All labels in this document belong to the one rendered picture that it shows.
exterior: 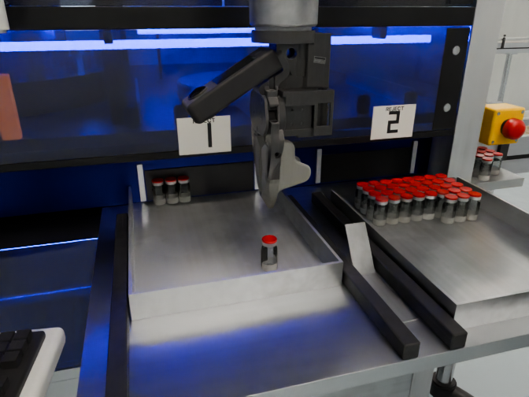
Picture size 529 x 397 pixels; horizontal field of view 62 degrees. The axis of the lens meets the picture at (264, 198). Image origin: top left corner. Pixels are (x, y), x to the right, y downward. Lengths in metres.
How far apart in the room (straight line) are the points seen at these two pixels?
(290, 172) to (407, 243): 0.25
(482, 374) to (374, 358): 1.40
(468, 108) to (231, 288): 0.59
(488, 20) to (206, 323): 0.70
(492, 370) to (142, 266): 1.51
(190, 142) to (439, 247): 0.42
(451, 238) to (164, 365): 0.47
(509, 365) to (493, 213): 1.17
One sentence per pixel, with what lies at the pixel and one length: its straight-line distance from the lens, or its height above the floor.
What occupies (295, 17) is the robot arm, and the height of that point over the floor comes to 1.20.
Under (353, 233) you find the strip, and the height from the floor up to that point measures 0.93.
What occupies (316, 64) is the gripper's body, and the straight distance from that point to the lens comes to 0.53.
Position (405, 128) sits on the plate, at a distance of 0.86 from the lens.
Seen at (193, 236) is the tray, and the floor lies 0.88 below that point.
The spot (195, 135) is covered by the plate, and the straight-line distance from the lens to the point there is 0.72.
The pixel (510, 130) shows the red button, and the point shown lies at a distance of 0.97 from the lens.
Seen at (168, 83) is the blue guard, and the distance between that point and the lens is 0.71.
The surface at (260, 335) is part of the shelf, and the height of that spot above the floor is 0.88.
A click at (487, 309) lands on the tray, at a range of 0.57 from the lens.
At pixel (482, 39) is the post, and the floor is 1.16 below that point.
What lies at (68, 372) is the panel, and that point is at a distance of 0.94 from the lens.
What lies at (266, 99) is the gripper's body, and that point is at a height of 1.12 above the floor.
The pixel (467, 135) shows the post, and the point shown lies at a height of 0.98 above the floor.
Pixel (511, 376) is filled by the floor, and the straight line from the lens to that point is 1.92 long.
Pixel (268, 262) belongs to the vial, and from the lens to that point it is 0.60.
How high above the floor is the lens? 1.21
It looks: 23 degrees down
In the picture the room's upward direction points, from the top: straight up
